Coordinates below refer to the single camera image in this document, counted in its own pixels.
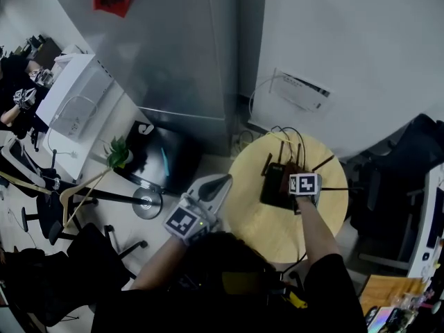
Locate round wooden table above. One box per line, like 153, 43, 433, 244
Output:
227, 131, 349, 264

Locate yellow strap buckle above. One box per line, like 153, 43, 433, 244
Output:
287, 289, 308, 310

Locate person's left forearm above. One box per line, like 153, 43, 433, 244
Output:
130, 236, 190, 291

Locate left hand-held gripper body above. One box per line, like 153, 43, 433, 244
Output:
162, 192, 223, 246

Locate person's black clothing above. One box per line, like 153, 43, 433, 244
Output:
92, 230, 368, 333

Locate black mesh office chair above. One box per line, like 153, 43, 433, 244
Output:
350, 113, 444, 266

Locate wooden work desk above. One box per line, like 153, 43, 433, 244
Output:
359, 274, 434, 325

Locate black swivel chair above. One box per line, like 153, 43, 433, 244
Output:
20, 199, 148, 280

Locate wooden clothes hanger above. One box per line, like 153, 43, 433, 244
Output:
0, 170, 53, 196
59, 166, 115, 228

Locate white computer desk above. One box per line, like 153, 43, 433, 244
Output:
407, 163, 444, 279

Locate black keyboard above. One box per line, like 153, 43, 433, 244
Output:
426, 185, 444, 249

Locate potted green plant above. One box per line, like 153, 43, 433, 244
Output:
103, 136, 135, 169

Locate silver refrigerator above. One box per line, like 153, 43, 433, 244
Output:
51, 0, 268, 155

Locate person's right forearm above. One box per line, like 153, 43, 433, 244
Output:
296, 196, 343, 266

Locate black router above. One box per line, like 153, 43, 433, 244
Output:
259, 140, 350, 211

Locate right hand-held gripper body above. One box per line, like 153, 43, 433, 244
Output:
288, 172, 323, 216

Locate white frame office chair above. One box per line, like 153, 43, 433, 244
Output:
0, 137, 48, 189

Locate white wall panel box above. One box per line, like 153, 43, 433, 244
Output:
268, 68, 332, 114

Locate white rectangular table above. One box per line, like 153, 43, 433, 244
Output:
41, 43, 153, 183

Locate brown cloth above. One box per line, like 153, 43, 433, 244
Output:
282, 161, 307, 187

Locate black box with teal stripe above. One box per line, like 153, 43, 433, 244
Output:
117, 120, 204, 196

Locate tangled floor cables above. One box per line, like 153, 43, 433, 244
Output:
232, 128, 264, 157

